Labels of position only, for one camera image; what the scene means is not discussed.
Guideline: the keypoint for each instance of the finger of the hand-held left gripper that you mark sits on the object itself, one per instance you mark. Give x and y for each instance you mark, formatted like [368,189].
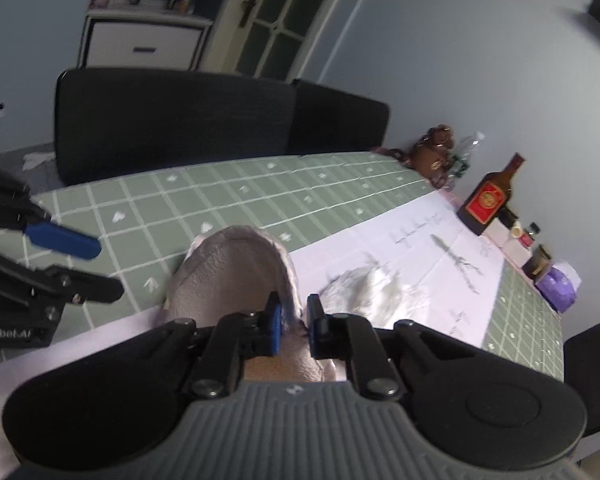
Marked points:
[90,287]
[65,242]

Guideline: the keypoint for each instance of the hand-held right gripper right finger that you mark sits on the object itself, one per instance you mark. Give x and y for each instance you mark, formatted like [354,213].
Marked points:
[316,327]

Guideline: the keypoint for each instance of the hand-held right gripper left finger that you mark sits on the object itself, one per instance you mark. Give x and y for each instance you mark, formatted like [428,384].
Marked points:
[274,325]

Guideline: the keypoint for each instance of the beige plush slipper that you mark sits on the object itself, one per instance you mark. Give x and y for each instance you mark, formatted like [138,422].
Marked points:
[230,270]

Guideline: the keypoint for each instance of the crumpled white plastic wrap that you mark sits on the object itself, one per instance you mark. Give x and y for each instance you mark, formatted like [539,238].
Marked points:
[375,290]

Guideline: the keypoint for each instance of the white scrap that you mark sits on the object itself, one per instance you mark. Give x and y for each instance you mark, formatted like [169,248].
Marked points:
[37,161]

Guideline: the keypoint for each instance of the white printed table runner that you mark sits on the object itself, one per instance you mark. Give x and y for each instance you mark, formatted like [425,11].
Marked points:
[405,240]

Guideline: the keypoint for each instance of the black chair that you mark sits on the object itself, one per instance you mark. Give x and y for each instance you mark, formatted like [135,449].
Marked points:
[170,120]
[340,120]
[592,385]

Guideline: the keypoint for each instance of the dark flat object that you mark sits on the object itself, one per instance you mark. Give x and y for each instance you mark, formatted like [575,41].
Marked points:
[387,155]

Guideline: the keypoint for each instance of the brown bear mug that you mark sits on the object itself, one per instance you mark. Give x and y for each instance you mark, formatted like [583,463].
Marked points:
[432,157]

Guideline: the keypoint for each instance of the white box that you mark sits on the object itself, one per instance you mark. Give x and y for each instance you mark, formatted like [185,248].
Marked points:
[505,245]

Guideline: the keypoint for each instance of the brown glass bottle red label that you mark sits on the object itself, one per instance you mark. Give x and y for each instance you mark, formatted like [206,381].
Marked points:
[487,200]

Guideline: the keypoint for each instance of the white drawer cabinet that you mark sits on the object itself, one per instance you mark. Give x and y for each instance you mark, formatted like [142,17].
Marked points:
[140,40]

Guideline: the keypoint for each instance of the dark jar with lid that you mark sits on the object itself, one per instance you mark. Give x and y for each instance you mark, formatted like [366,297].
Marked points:
[507,216]

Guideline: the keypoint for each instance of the tape roll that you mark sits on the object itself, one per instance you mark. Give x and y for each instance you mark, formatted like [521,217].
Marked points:
[517,230]

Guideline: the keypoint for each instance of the small bottle red label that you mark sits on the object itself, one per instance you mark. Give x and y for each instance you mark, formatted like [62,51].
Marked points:
[528,237]

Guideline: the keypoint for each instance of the dark glass jar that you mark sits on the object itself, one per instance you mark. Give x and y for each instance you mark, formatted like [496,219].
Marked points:
[537,262]

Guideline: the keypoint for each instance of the clear water bottle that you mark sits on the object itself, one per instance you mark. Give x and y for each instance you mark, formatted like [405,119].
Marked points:
[467,152]

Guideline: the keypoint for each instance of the purple tissue pack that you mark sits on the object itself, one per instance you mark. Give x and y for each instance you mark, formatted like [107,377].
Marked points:
[557,287]

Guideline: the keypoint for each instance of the glass panel door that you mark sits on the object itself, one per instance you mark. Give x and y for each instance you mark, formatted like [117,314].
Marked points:
[290,15]

